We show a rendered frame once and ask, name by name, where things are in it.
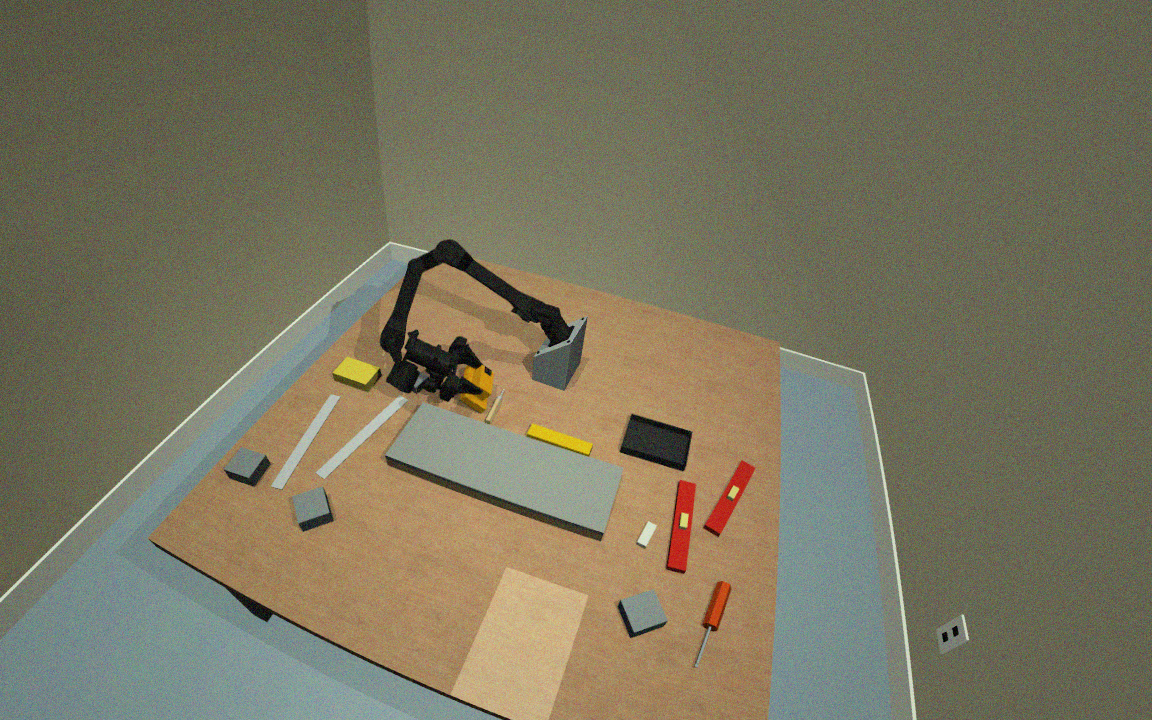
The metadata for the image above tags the long red flat bar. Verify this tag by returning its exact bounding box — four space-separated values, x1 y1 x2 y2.
666 480 696 574
704 460 755 537

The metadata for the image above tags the tan handled awl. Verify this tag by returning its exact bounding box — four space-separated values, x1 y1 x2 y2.
485 396 502 424

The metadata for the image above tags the orange-handled awl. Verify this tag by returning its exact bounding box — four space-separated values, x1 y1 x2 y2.
695 581 732 668

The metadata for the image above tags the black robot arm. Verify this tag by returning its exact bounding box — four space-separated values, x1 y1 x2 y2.
380 238 574 393

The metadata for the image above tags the grey flat strip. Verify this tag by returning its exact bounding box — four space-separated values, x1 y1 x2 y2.
271 395 341 490
314 396 409 480

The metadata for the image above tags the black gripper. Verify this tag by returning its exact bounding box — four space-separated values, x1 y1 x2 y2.
423 336 483 402

